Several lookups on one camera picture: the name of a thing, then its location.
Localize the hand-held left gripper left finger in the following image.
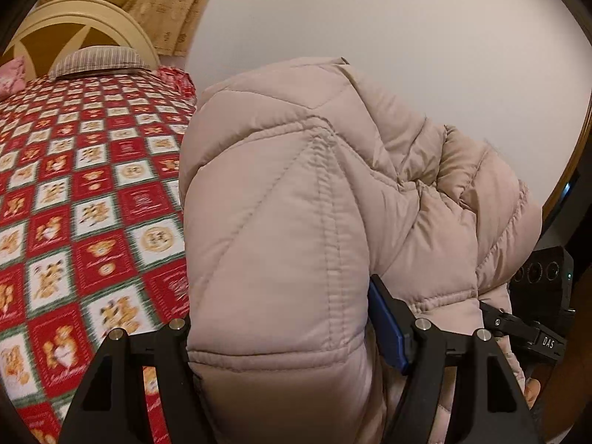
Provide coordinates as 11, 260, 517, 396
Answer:
58, 317, 204, 444

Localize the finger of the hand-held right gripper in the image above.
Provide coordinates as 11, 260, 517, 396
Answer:
478, 300, 539, 347

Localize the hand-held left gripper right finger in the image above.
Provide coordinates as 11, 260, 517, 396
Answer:
367, 274, 539, 444

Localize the beige puffer jacket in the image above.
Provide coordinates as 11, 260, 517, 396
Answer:
178, 57, 543, 444

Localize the red checkered printed blanket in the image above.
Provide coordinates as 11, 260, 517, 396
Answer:
0, 71, 199, 444

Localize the red patterned pillow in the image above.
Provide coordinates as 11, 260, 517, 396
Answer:
157, 65, 197, 99

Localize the striped pillow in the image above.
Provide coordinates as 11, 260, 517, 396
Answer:
47, 46, 149, 80

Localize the pink pillow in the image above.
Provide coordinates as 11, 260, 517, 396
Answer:
0, 55, 26, 98

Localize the beige patterned curtain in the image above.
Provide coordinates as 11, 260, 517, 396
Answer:
34, 0, 229, 56

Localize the cream wooden headboard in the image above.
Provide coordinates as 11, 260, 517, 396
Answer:
2, 0, 160, 79

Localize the wooden door frame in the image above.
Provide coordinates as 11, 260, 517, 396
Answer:
539, 97, 592, 227

